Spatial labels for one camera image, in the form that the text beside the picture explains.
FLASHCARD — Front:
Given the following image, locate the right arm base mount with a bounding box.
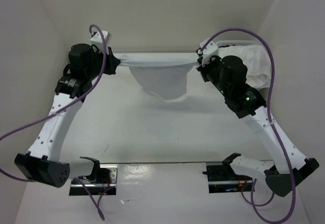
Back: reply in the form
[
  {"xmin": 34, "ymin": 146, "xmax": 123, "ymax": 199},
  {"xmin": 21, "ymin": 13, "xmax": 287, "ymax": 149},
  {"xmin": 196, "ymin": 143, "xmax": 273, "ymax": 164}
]
[{"xmin": 202, "ymin": 162, "xmax": 252, "ymax": 194}]

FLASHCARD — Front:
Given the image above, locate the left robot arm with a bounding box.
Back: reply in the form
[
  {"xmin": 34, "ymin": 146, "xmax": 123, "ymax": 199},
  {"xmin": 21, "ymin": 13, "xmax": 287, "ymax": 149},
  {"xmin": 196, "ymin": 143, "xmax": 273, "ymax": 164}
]
[{"xmin": 14, "ymin": 44, "xmax": 120, "ymax": 187}]

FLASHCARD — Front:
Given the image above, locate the white pleated skirt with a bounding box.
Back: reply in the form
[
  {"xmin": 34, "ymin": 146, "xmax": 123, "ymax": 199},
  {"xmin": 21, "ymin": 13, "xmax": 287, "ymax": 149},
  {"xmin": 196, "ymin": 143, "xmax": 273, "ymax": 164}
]
[{"xmin": 218, "ymin": 45, "xmax": 272, "ymax": 91}]

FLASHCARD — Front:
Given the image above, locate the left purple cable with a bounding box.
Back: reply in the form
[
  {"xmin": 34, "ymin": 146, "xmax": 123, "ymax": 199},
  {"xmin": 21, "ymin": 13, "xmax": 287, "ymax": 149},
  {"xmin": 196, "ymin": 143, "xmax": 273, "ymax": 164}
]
[{"xmin": 0, "ymin": 24, "xmax": 109, "ymax": 221}]

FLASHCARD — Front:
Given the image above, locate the aluminium table edge rail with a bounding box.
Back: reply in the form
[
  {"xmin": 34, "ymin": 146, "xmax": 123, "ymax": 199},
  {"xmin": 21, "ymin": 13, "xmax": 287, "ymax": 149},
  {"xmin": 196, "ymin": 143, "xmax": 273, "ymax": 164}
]
[{"xmin": 68, "ymin": 50, "xmax": 80, "ymax": 66}]

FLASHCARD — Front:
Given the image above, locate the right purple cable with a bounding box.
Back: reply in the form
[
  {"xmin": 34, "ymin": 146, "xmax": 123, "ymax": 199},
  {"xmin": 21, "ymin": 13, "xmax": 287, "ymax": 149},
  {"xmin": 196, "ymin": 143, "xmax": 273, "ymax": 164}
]
[{"xmin": 199, "ymin": 27, "xmax": 298, "ymax": 222}]

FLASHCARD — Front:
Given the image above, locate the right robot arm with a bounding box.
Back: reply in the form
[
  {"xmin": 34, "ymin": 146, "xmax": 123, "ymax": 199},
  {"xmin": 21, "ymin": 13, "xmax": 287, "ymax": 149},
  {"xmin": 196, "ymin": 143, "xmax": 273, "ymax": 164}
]
[{"xmin": 197, "ymin": 55, "xmax": 319, "ymax": 197}]

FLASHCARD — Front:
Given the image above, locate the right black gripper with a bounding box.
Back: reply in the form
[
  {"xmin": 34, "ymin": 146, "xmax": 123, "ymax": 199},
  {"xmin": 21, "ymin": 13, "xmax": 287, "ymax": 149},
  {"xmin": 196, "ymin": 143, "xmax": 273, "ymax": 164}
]
[{"xmin": 197, "ymin": 54, "xmax": 231, "ymax": 96}]

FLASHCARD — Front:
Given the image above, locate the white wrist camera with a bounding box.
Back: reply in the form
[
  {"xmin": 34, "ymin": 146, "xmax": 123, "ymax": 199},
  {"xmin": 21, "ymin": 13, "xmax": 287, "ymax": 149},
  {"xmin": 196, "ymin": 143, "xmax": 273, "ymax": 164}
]
[
  {"xmin": 196, "ymin": 39, "xmax": 218, "ymax": 66},
  {"xmin": 90, "ymin": 31, "xmax": 111, "ymax": 53}
]

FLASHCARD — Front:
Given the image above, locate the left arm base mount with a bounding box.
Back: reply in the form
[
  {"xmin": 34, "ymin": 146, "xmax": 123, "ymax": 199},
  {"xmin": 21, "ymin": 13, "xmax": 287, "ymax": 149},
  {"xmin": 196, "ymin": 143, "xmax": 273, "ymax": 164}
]
[{"xmin": 69, "ymin": 164, "xmax": 118, "ymax": 196}]

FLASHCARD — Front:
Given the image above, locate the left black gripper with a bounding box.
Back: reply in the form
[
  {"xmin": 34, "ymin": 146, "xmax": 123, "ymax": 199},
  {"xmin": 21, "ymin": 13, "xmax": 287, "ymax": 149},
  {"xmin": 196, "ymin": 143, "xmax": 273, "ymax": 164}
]
[{"xmin": 85, "ymin": 46, "xmax": 119, "ymax": 80}]

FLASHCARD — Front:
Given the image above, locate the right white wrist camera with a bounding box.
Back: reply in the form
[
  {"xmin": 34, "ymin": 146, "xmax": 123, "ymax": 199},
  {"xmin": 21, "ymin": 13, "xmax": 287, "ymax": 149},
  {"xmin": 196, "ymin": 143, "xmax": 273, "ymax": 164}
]
[{"xmin": 196, "ymin": 39, "xmax": 218, "ymax": 66}]

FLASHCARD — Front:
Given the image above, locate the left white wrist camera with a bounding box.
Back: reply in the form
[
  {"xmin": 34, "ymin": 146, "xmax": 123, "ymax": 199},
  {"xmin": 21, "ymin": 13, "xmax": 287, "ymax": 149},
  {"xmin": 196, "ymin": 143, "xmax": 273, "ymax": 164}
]
[{"xmin": 90, "ymin": 31, "xmax": 111, "ymax": 53}]

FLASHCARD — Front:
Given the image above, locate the purple cable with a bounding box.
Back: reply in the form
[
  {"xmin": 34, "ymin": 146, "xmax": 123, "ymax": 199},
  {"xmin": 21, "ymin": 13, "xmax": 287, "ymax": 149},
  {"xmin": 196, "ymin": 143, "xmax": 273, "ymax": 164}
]
[
  {"xmin": 0, "ymin": 24, "xmax": 109, "ymax": 221},
  {"xmin": 199, "ymin": 27, "xmax": 298, "ymax": 222}
]

